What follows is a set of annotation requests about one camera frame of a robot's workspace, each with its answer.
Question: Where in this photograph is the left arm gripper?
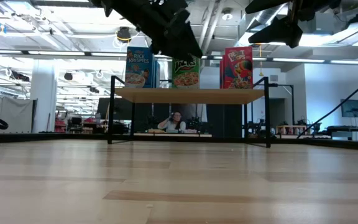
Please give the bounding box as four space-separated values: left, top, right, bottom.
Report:
88 0 203 62

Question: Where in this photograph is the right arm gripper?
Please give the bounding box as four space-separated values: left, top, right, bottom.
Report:
245 0 342 49

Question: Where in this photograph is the green Apple Jacks cereal box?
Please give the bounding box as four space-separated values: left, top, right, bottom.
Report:
172 55 201 90

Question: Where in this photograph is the blue Rice Krispies cereal box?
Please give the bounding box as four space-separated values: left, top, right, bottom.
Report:
124 46 155 89
152 59 162 89

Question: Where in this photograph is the wooden shelf with black legs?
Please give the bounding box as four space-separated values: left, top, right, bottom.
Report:
108 74 295 149

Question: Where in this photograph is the person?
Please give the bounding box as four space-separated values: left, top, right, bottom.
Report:
157 111 187 132

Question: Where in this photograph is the black monitor screen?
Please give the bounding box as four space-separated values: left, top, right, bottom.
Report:
96 97 135 121

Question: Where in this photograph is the grey computer monitor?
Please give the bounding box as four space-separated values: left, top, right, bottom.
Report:
340 98 358 118

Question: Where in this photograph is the black desk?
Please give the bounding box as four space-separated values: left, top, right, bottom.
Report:
320 124 358 141

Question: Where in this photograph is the white table cover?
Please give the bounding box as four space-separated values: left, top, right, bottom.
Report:
0 97 37 135

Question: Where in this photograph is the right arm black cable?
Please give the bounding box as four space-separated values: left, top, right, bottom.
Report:
296 72 358 140

